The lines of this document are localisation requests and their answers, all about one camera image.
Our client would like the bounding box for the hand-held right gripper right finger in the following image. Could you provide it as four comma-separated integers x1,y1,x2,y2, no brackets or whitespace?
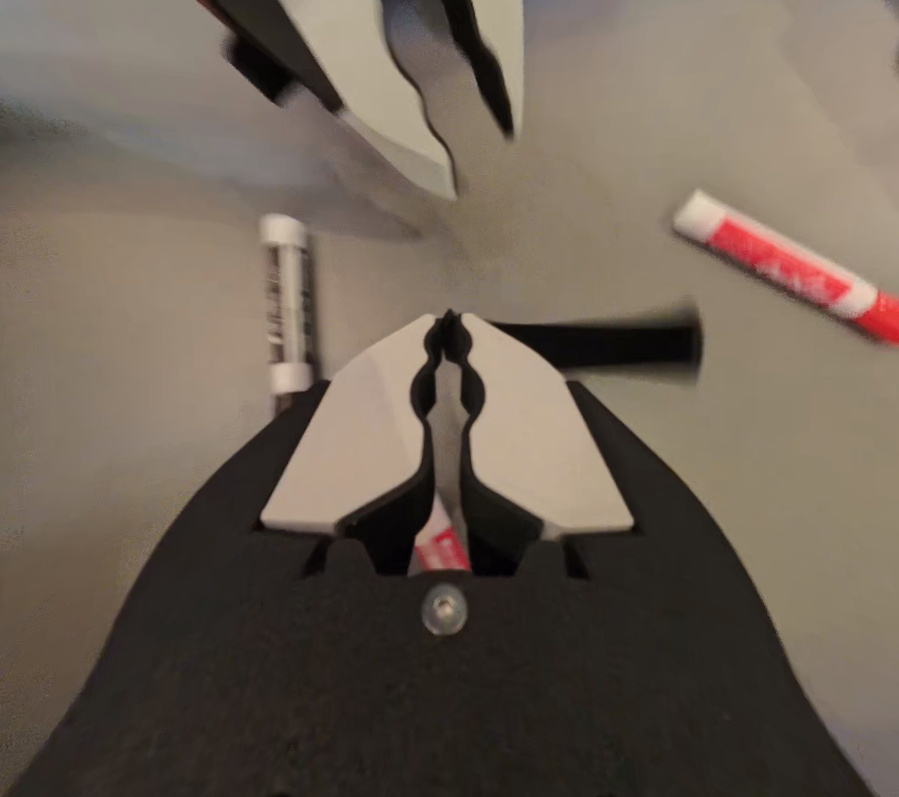
460,314,634,575

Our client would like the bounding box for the red dry erase marker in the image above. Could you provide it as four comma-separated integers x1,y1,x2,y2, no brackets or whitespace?
413,494,472,575
672,188,899,346

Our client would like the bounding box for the black hook-and-loop strap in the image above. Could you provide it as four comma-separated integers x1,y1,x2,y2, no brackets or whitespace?
439,300,705,385

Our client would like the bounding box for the black dry erase marker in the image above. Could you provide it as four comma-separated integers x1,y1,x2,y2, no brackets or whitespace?
258,213,320,422

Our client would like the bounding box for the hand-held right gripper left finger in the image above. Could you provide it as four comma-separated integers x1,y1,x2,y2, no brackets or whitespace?
261,314,450,575

